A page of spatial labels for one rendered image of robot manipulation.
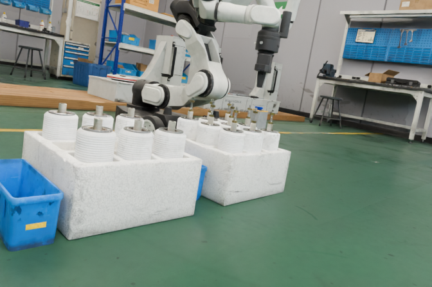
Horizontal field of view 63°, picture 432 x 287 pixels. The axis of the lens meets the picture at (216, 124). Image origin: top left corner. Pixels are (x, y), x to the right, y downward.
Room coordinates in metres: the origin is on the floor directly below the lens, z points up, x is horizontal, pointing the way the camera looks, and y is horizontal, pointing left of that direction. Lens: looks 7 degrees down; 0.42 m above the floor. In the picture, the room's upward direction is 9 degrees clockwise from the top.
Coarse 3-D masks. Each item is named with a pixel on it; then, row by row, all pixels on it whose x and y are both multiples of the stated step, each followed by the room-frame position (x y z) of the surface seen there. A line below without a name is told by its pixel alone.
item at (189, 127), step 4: (180, 120) 1.41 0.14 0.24; (184, 120) 1.40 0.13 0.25; (188, 120) 1.40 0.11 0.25; (192, 120) 1.41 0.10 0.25; (196, 120) 1.42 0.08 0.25; (180, 124) 1.41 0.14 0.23; (184, 124) 1.40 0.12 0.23; (188, 124) 1.40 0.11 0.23; (192, 124) 1.40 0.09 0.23; (196, 124) 1.41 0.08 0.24; (180, 128) 1.41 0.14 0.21; (184, 128) 1.40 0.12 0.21; (188, 128) 1.40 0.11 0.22; (192, 128) 1.40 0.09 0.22; (196, 128) 1.41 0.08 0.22; (184, 132) 1.40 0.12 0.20; (188, 132) 1.40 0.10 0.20; (192, 132) 1.40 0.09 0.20; (196, 132) 1.42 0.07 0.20; (188, 136) 1.40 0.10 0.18; (192, 136) 1.40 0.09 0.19
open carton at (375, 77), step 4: (384, 72) 5.42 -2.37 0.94; (388, 72) 5.45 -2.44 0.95; (392, 72) 5.48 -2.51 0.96; (396, 72) 5.50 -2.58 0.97; (368, 76) 5.76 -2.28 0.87; (372, 76) 5.58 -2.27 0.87; (376, 76) 5.52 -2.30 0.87; (380, 76) 5.47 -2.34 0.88; (384, 76) 5.48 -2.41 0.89; (388, 76) 5.53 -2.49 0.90; (392, 76) 5.58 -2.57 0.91; (368, 80) 5.62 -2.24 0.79; (372, 80) 5.56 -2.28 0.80; (376, 80) 5.51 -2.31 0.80; (380, 80) 5.45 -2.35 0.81; (384, 80) 5.49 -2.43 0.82
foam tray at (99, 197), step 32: (32, 160) 0.99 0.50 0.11; (64, 160) 0.83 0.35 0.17; (160, 160) 0.96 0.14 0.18; (192, 160) 1.03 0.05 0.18; (64, 192) 0.82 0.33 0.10; (96, 192) 0.82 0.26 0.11; (128, 192) 0.88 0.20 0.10; (160, 192) 0.96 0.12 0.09; (192, 192) 1.04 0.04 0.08; (64, 224) 0.80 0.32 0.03; (96, 224) 0.83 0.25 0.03; (128, 224) 0.89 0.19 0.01
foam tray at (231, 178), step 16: (192, 144) 1.31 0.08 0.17; (208, 160) 1.25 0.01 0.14; (224, 160) 1.20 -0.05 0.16; (240, 160) 1.22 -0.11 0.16; (256, 160) 1.29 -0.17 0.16; (272, 160) 1.37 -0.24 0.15; (288, 160) 1.46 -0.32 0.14; (208, 176) 1.24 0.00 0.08; (224, 176) 1.19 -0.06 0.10; (240, 176) 1.23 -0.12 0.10; (256, 176) 1.30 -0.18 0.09; (272, 176) 1.39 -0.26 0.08; (208, 192) 1.23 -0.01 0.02; (224, 192) 1.18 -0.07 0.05; (240, 192) 1.24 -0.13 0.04; (256, 192) 1.32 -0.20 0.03; (272, 192) 1.40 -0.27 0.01
